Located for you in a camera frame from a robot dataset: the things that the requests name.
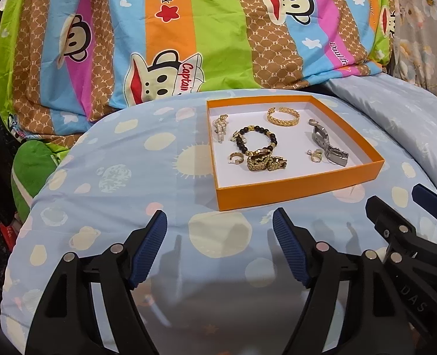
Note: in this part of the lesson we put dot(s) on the silver watch band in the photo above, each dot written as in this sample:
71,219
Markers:
336,157

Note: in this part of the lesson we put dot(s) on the orange jewelry box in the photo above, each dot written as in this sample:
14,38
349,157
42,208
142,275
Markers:
296,192

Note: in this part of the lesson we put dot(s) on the gold woven bangle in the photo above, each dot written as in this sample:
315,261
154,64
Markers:
277,121

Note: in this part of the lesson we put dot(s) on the pearl brooch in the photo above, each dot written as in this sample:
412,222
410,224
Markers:
220,127

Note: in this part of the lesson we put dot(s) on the gold hoop earring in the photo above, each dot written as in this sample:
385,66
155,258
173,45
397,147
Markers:
237,154

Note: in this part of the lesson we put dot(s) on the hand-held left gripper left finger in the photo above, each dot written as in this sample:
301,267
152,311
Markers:
148,251

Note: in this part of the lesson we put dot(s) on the red packet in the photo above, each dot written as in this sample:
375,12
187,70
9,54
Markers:
10,236

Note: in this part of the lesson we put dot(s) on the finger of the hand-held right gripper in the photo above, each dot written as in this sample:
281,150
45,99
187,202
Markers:
388,222
429,198

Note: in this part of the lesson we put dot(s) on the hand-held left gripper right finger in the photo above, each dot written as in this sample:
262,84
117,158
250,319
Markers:
290,247

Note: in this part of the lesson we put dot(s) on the colourful monkey printed blanket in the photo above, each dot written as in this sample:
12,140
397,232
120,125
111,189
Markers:
222,26

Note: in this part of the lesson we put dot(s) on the pearl and silver earring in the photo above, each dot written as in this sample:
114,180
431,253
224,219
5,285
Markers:
316,156

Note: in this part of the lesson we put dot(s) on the green pillow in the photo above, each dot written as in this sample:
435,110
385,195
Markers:
33,170

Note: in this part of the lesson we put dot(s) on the grey floral cloth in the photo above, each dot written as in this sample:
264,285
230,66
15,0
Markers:
421,44

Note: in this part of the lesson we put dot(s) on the gold wristwatch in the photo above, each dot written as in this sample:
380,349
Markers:
257,162

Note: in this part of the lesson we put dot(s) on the light blue planet printed blanket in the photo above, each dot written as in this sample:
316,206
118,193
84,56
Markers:
111,177

